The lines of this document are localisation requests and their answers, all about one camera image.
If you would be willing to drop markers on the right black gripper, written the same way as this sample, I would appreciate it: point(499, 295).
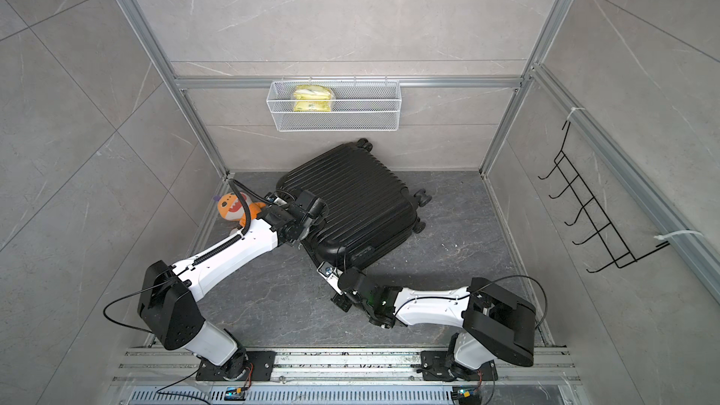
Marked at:
point(340, 302)

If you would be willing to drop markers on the black hard-shell suitcase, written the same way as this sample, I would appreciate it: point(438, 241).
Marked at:
point(370, 210)

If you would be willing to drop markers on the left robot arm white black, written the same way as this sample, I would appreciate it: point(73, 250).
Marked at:
point(169, 297)

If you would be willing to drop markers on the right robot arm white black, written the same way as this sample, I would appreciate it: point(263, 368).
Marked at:
point(495, 324)

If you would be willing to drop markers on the orange shark plush toy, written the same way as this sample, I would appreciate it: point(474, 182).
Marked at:
point(231, 209)

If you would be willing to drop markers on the yellow green packet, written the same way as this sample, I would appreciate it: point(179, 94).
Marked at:
point(311, 98)

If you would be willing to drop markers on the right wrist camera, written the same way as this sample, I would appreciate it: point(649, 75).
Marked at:
point(331, 275)

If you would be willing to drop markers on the white wire mesh basket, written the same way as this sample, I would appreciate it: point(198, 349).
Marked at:
point(359, 106)

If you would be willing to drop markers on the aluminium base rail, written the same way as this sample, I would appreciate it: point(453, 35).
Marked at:
point(362, 366)

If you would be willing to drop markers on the white perforated cable tray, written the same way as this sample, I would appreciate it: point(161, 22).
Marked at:
point(277, 394)

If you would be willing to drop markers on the black wire hook rack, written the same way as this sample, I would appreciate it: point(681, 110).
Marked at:
point(591, 211)

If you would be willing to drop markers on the aluminium frame profile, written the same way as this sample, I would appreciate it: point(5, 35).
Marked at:
point(694, 249)

